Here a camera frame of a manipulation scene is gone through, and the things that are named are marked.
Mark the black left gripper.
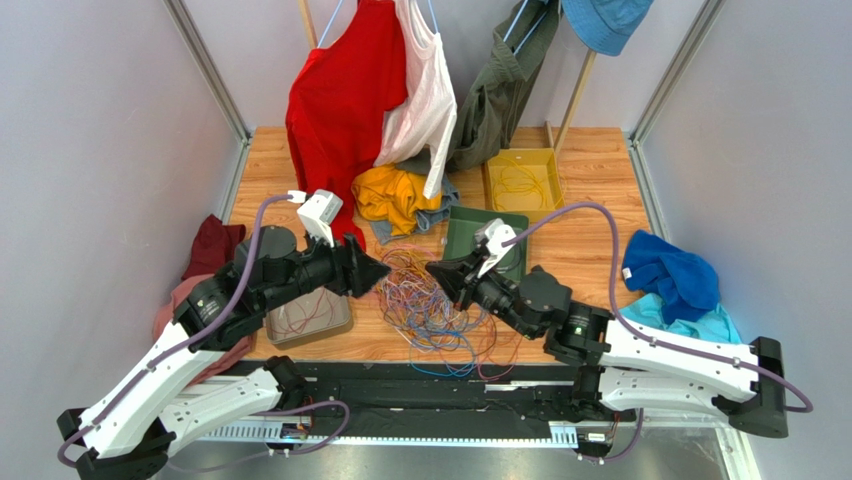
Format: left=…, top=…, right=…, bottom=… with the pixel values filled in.
left=259, top=220, right=393, bottom=313

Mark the grey-blue cloth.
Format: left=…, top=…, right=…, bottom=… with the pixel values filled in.
left=367, top=174, right=460, bottom=244

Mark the maroon cloth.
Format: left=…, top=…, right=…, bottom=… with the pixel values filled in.
left=181, top=214, right=247, bottom=280

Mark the turquoise cloth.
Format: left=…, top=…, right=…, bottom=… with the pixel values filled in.
left=620, top=293, right=744, bottom=344

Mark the dark blue cloth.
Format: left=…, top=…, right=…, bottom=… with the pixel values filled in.
left=622, top=230, right=720, bottom=325

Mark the red cable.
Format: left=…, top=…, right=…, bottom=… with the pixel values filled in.
left=269, top=289, right=347, bottom=337

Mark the light blue bucket hat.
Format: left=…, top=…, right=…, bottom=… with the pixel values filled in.
left=561, top=0, right=654, bottom=57

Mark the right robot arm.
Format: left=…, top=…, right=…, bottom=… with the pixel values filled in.
left=426, top=219, right=813, bottom=438

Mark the white hanging tank top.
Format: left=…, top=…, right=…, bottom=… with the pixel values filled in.
left=374, top=1, right=457, bottom=199

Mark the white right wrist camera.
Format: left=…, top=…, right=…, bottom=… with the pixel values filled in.
left=474, top=218, right=516, bottom=278

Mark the red hanging shirt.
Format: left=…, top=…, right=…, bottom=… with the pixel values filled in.
left=285, top=1, right=408, bottom=245

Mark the yellow crumpled garment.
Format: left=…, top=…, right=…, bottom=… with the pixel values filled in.
left=351, top=165, right=441, bottom=236

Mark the olive green hanging garment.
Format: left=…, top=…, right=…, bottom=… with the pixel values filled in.
left=445, top=1, right=560, bottom=172

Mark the yellow plastic tray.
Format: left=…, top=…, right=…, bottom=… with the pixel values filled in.
left=482, top=148, right=566, bottom=223

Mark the yellow cable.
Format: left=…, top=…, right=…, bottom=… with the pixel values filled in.
left=491, top=163, right=566, bottom=213

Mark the multicolour cable pile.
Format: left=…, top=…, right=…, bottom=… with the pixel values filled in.
left=372, top=244, right=524, bottom=382

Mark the dusty pink cloth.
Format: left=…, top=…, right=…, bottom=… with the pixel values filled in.
left=152, top=274, right=256, bottom=386

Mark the grey plastic tray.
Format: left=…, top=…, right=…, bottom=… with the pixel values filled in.
left=265, top=288, right=353, bottom=349

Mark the wooden rack pole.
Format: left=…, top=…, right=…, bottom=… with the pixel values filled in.
left=543, top=48, right=597, bottom=160

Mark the coiled black cable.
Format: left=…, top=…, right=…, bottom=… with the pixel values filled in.
left=495, top=228, right=524, bottom=275

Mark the green plastic tray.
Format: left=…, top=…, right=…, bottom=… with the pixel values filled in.
left=443, top=206, right=530, bottom=281

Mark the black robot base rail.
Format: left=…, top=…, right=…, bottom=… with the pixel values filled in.
left=56, top=359, right=790, bottom=480

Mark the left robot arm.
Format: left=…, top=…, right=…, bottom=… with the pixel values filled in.
left=57, top=190, right=390, bottom=479

